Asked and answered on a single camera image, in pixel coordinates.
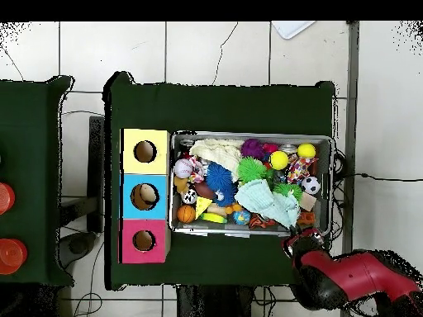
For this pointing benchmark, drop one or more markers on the mint green cloth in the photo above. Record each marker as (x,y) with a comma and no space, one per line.
(261,198)

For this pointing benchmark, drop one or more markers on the brown toy football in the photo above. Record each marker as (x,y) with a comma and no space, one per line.
(204,190)

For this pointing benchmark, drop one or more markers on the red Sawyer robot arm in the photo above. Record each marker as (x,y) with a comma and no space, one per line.
(347,274)

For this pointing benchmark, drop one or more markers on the silver mesh bin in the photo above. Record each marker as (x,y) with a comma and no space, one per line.
(325,158)

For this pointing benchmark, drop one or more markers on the wooden box with three holes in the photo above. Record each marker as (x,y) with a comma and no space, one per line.
(145,171)

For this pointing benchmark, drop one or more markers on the black and white soccer ball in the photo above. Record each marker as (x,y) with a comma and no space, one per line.
(311,185)

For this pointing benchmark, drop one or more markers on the green spiky ball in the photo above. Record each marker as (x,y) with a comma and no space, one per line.
(251,170)

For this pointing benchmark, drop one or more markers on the yellow tennis ball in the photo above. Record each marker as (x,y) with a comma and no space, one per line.
(279,160)

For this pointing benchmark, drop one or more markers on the smooth yellow ball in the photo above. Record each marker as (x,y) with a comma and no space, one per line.
(306,151)

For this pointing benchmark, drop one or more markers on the blue spiky ball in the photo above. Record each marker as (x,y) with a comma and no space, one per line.
(219,175)

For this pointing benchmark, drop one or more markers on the purple spiky toy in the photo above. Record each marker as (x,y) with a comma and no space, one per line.
(252,148)

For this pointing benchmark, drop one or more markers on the orange basketball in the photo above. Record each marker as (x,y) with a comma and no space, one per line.
(186,214)

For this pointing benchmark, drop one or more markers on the cream cloth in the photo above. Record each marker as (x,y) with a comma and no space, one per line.
(218,153)

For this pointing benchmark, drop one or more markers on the white baseball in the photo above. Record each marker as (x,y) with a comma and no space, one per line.
(183,168)

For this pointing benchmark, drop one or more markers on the dark green table cloth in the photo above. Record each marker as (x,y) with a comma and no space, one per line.
(218,109)

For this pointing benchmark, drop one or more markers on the dark grey stand base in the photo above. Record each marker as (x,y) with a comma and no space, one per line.
(77,246)

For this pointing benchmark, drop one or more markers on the white board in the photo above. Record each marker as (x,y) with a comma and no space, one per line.
(290,28)

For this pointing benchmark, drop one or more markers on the green covered side table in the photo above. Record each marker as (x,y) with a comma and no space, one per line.
(29,148)

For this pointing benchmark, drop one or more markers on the orange plastic cup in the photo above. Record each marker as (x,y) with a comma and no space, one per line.
(11,257)
(6,198)

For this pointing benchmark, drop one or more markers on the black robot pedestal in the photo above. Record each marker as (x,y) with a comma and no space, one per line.
(198,307)

